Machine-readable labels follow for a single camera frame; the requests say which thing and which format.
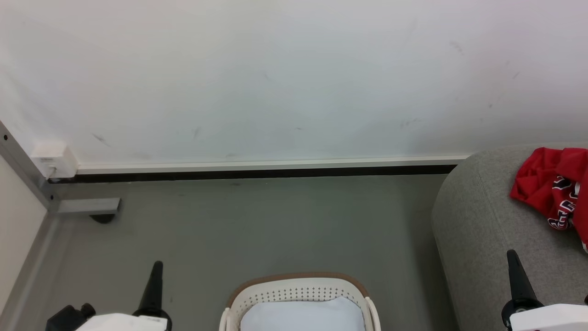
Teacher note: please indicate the light blue clothing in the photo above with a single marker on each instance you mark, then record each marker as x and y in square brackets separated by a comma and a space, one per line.
[303, 317]

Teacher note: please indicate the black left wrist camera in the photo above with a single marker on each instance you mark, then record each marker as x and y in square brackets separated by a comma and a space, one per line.
[66, 318]

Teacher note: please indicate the white junction box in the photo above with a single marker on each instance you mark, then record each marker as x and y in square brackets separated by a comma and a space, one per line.
[55, 158]

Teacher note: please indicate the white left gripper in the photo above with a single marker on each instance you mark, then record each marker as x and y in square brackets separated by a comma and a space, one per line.
[124, 323]

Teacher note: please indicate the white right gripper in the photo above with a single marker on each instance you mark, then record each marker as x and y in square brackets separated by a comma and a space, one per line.
[551, 319]

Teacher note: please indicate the white and black baseboard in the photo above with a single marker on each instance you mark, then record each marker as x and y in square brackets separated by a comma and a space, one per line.
[275, 169]

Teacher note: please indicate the red basketball jersey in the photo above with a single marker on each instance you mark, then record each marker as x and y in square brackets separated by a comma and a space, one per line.
[537, 184]

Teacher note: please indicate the grey fabric sofa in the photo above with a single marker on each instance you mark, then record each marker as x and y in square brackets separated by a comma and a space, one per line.
[477, 230]

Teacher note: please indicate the grey metal frame bracket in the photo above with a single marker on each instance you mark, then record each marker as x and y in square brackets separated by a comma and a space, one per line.
[18, 220]

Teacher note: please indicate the white laundry basket brown rim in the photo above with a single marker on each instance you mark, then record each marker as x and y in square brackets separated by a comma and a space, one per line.
[298, 290]

